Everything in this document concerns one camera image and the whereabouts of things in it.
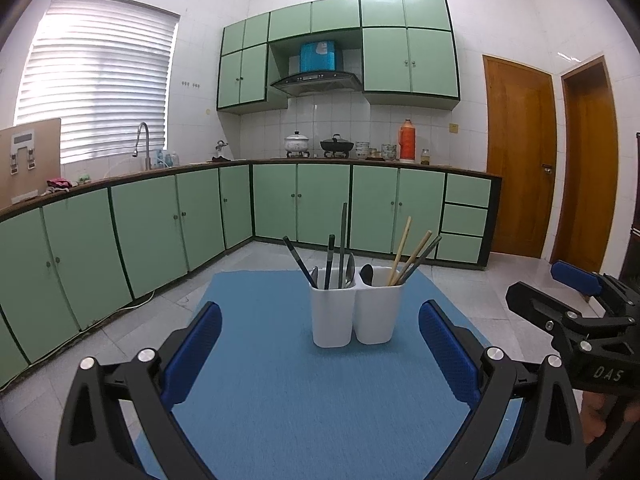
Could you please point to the green base kitchen cabinets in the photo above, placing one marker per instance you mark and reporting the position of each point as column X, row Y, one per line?
column 320, row 200

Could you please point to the blue box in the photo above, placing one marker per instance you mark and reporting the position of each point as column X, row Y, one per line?
column 320, row 57

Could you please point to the cardboard box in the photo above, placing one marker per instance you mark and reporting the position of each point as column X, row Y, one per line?
column 47, row 170

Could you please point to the range hood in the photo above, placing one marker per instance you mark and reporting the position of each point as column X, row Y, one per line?
column 315, row 82

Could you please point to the grey chopstick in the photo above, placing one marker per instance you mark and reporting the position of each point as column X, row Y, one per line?
column 343, row 240
column 422, row 257

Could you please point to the white two-compartment utensil holder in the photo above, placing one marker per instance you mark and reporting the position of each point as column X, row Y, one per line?
column 332, row 315

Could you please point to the white cooking pot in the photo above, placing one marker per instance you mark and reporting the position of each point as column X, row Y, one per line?
column 296, row 145

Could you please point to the stack of bowls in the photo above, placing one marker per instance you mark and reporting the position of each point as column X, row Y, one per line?
column 362, row 150

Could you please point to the orange thermos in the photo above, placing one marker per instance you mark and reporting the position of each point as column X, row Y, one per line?
column 407, row 142

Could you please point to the green wall cabinets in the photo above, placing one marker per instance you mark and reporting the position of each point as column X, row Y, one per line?
column 430, row 60

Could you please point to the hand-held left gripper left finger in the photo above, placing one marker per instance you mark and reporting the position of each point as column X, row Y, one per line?
column 192, row 355

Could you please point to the glass jar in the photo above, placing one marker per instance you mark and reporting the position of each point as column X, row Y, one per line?
column 425, row 158

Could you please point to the white window blind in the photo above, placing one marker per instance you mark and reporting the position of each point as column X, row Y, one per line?
column 100, row 75

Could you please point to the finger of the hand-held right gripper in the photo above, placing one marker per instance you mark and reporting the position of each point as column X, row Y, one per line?
column 540, row 307
column 575, row 277

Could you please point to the small kettle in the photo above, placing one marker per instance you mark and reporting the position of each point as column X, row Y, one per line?
column 222, row 151

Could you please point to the black spoon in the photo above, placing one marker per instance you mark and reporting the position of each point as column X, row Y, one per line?
column 367, row 272

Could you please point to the person's right hand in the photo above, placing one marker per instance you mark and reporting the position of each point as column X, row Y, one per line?
column 595, row 412

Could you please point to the wooden chopstick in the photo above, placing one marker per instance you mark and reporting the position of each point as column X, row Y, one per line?
column 415, row 255
column 401, row 242

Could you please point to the red cloth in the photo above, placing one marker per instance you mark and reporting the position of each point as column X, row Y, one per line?
column 59, row 184

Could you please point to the clear plastic bottles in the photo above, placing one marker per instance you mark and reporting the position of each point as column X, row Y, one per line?
column 167, row 159

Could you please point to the dark blue chopstick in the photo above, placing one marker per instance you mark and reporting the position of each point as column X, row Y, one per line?
column 300, row 262
column 330, row 260

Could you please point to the metal kitchen faucet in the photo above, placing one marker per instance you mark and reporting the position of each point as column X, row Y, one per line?
column 148, row 150

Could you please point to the black wok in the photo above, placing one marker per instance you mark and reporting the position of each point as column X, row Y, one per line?
column 337, row 146

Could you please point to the wooden door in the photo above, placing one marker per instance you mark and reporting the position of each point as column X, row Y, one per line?
column 590, row 170
column 520, row 160

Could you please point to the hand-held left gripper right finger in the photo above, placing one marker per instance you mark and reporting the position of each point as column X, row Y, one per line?
column 447, row 355

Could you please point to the blue tablecloth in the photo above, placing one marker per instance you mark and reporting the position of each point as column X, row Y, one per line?
column 300, row 400

